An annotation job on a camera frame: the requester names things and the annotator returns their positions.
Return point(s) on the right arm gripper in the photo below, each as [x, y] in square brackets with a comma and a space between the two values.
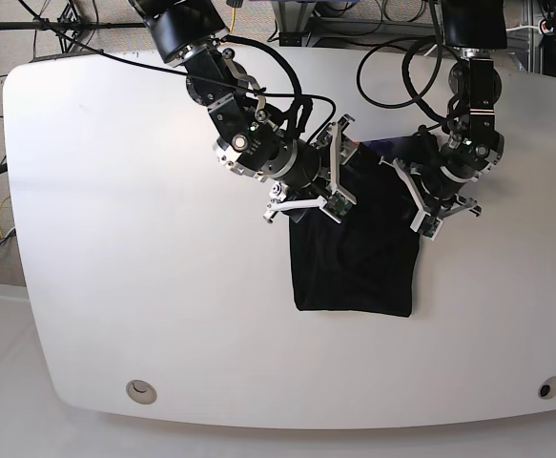
[296, 168]

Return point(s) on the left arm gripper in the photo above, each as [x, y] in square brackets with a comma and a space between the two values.
[444, 170]

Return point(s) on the black T-shirt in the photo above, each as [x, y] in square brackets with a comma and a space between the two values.
[366, 262]

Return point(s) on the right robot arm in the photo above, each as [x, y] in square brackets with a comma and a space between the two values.
[255, 138]

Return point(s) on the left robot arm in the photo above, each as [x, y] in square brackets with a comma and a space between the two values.
[476, 28]

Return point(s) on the grommet hole with dark plug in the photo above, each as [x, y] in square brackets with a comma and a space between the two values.
[547, 389]

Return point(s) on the black tripod stand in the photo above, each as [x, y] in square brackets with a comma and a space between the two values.
[72, 27]

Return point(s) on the empty silver grommet hole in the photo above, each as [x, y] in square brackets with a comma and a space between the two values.
[141, 392]

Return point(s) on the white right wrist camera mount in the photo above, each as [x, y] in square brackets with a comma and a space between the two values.
[336, 206]

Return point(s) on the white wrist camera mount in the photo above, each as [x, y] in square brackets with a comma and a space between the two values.
[336, 206]
[434, 194]

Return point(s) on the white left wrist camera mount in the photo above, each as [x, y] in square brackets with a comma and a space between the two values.
[434, 194]

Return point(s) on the grey metal frame base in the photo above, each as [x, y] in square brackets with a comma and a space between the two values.
[358, 24]

